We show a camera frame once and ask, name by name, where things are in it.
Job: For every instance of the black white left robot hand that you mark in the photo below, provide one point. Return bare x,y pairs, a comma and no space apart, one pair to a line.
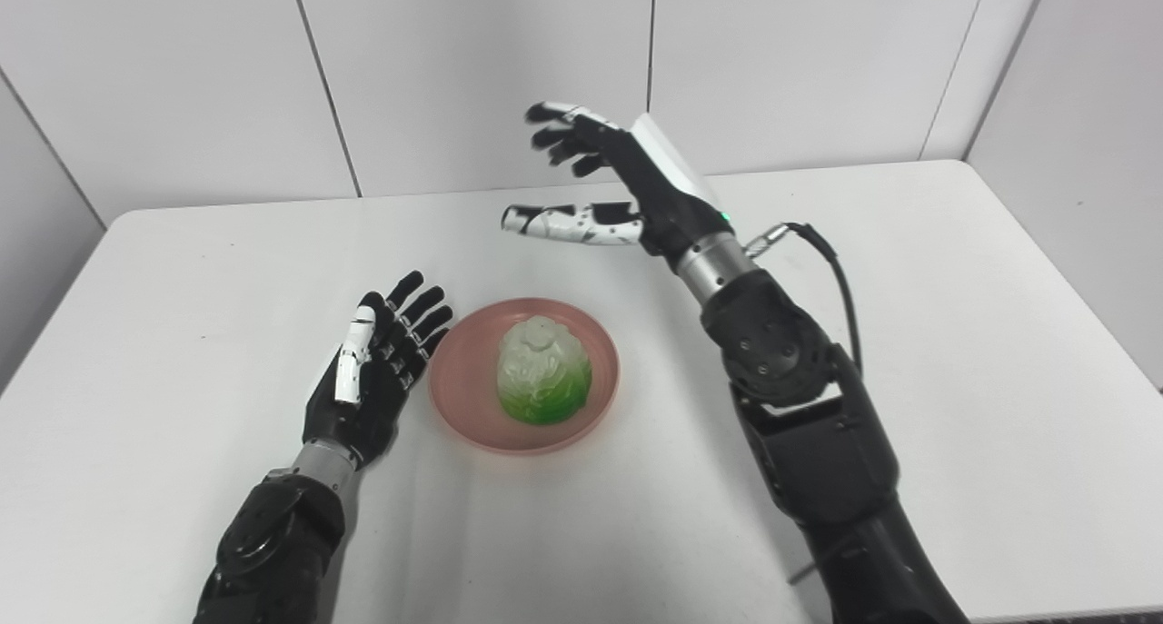
363,406

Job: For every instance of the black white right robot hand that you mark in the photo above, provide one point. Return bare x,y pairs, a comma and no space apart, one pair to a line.
663,197

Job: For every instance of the pink round plate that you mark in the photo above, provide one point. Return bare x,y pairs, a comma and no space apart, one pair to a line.
463,388

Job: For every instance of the green white toy cabbage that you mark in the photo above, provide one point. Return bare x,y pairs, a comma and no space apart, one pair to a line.
545,370

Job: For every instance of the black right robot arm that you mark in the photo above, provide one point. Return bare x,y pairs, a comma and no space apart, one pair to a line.
818,451

